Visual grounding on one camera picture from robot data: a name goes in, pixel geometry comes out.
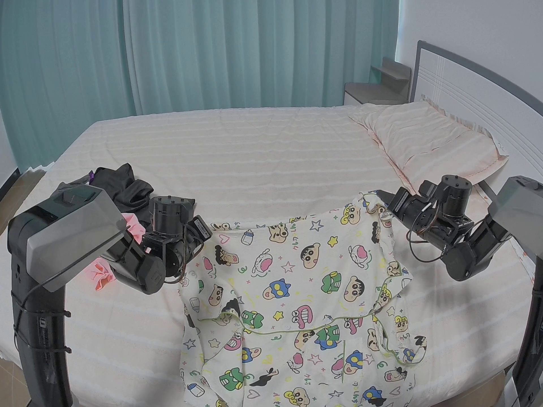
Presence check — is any bed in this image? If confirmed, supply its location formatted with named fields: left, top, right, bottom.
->
left=0, top=40, right=543, bottom=407

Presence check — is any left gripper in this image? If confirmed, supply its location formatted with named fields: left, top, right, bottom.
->
left=182, top=215, right=214, bottom=262

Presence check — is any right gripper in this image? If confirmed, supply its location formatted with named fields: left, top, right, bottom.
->
left=388, top=187, right=428, bottom=229

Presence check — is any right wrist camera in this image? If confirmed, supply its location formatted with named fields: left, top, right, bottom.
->
left=418, top=181, right=438, bottom=206

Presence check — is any dark grey garment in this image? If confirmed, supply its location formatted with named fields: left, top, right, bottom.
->
left=64, top=163, right=196, bottom=228

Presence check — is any pale pink striped pillow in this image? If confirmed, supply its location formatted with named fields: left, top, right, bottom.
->
left=349, top=96, right=510, bottom=185

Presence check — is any pink garment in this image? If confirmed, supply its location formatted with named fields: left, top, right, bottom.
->
left=87, top=212, right=147, bottom=293

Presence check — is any blue-green curtain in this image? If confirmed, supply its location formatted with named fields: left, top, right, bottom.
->
left=122, top=0, right=401, bottom=115
left=0, top=0, right=138, bottom=173

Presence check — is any white printed pyjama top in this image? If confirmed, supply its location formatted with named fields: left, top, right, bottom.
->
left=178, top=189, right=429, bottom=407

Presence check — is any grey white bedside table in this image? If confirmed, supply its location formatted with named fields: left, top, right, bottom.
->
left=344, top=56, right=413, bottom=106

